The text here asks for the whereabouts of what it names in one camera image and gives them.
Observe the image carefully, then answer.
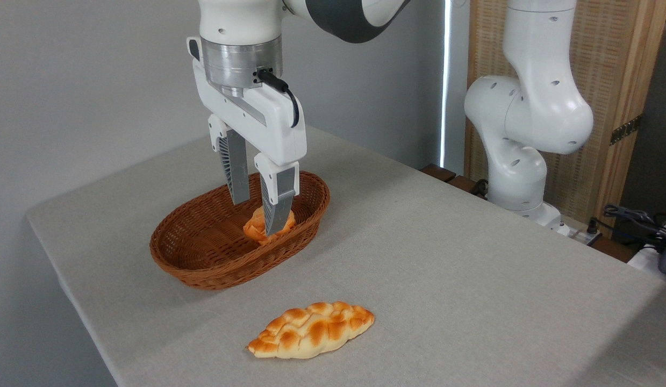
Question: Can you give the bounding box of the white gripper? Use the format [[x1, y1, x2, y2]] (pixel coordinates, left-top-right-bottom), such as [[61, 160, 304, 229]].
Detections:
[[186, 36, 307, 237]]

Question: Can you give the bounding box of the long braided bread loaf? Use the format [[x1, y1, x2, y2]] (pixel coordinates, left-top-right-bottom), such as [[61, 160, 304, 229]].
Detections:
[[245, 300, 376, 360]]

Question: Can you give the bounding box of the small orange bread roll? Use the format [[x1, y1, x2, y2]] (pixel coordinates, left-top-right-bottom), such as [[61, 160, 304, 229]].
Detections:
[[242, 206, 297, 247]]

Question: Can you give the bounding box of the brown wicker oval basket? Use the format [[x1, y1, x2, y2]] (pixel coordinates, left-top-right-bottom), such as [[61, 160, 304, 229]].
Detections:
[[149, 170, 331, 291]]

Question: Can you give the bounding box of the grey linen tablecloth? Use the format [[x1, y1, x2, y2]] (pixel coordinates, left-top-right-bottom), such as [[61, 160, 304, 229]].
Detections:
[[25, 125, 666, 387]]

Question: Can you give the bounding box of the brass screen hinge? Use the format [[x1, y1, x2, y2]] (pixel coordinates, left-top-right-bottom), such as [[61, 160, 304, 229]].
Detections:
[[609, 114, 643, 146]]

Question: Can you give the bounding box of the rattan wooden folding screen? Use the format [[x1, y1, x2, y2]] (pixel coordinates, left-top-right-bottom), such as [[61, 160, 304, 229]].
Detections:
[[464, 0, 666, 238]]

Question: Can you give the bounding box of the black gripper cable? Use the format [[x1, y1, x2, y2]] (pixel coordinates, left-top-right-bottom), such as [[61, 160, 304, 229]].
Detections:
[[255, 68, 300, 129]]

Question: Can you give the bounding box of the black cable bundle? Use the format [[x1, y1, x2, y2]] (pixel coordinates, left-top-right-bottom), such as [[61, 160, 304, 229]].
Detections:
[[587, 203, 666, 254]]

